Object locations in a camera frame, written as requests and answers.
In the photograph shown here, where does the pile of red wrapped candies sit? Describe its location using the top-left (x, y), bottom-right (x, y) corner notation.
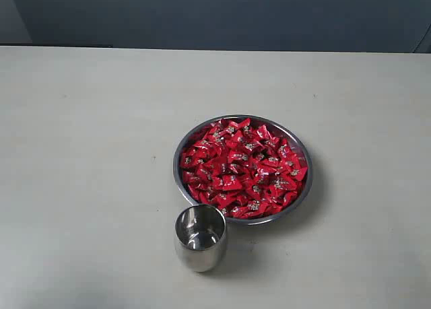
top-left (179, 117), bottom-right (309, 219)

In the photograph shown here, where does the steel bowl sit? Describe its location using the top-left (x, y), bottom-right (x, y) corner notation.
top-left (172, 114), bottom-right (314, 226)

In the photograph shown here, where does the stainless steel cup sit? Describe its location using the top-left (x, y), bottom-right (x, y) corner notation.
top-left (174, 204), bottom-right (228, 273)

